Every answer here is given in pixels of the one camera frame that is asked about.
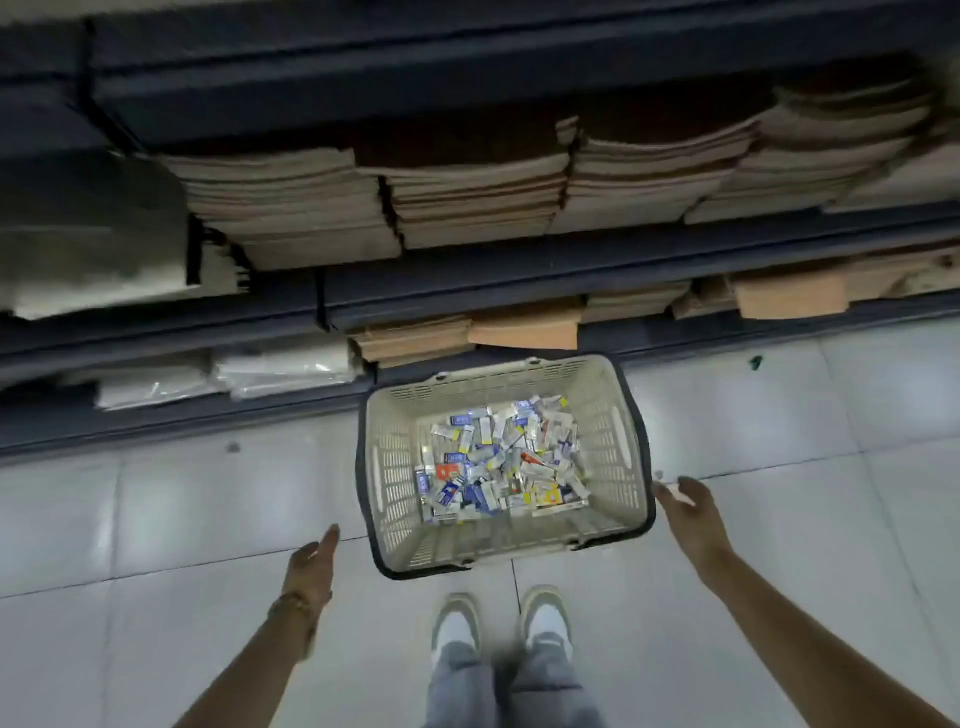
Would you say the person's left shoe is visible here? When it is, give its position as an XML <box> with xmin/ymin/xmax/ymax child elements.
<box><xmin>431</xmin><ymin>592</ymin><xmax>483</xmax><ymax>673</ymax></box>

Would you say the person's right hand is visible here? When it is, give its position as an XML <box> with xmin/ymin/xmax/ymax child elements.
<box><xmin>650</xmin><ymin>476</ymin><xmax>735</xmax><ymax>583</ymax></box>

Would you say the white plastic wrapped pack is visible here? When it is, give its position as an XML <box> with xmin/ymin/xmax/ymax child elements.
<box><xmin>213</xmin><ymin>341</ymin><xmax>365</xmax><ymax>399</ymax></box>
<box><xmin>97</xmin><ymin>367</ymin><xmax>226</xmax><ymax>412</ymax></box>

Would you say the person's right forearm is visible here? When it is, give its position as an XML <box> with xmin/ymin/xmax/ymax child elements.
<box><xmin>701</xmin><ymin>551</ymin><xmax>954</xmax><ymax>728</ymax></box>

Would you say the person's right shoe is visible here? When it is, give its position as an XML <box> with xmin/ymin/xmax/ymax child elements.
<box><xmin>518</xmin><ymin>584</ymin><xmax>575</xmax><ymax>661</ymax></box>

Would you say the person's left forearm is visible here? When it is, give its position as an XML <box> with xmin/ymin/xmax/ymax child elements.
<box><xmin>173</xmin><ymin>592</ymin><xmax>331</xmax><ymax>728</ymax></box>

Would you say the pile of mixed packaged erasers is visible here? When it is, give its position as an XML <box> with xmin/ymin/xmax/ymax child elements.
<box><xmin>413</xmin><ymin>395</ymin><xmax>594</xmax><ymax>526</ymax></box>

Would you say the person's shoe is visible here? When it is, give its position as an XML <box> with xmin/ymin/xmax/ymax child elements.
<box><xmin>518</xmin><ymin>584</ymin><xmax>575</xmax><ymax>661</ymax></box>
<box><xmin>431</xmin><ymin>592</ymin><xmax>483</xmax><ymax>673</ymax></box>

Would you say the wooden bead bracelet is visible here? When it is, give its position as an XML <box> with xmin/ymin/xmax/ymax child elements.
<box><xmin>267</xmin><ymin>590</ymin><xmax>320</xmax><ymax>661</ymax></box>

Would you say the person's left hand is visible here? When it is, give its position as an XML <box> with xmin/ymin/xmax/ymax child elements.
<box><xmin>281</xmin><ymin>523</ymin><xmax>343</xmax><ymax>613</ymax></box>

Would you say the brown envelope pack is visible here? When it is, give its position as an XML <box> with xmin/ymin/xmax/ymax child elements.
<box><xmin>468</xmin><ymin>298</ymin><xmax>585</xmax><ymax>352</ymax></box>
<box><xmin>731</xmin><ymin>266</ymin><xmax>853</xmax><ymax>322</ymax></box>

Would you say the stack of kraft paper pads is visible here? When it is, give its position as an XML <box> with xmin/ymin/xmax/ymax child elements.
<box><xmin>359</xmin><ymin>153</ymin><xmax>571</xmax><ymax>250</ymax></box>
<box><xmin>686</xmin><ymin>82</ymin><xmax>939</xmax><ymax>225</ymax></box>
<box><xmin>153</xmin><ymin>147</ymin><xmax>403</xmax><ymax>271</ymax></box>
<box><xmin>551</xmin><ymin>116</ymin><xmax>759</xmax><ymax>235</ymax></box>
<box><xmin>581</xmin><ymin>281</ymin><xmax>691</xmax><ymax>325</ymax></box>
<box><xmin>348</xmin><ymin>314</ymin><xmax>474</xmax><ymax>369</ymax></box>

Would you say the beige plastic shopping basket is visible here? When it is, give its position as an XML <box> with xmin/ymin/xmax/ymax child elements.
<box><xmin>356</xmin><ymin>353</ymin><xmax>658</xmax><ymax>580</ymax></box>

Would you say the grey paper stack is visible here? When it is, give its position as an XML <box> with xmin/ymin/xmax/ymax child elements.
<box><xmin>0</xmin><ymin>157</ymin><xmax>204</xmax><ymax>320</ymax></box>

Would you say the dark metal shelf unit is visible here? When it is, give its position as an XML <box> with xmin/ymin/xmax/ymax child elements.
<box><xmin>0</xmin><ymin>0</ymin><xmax>960</xmax><ymax>459</ymax></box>

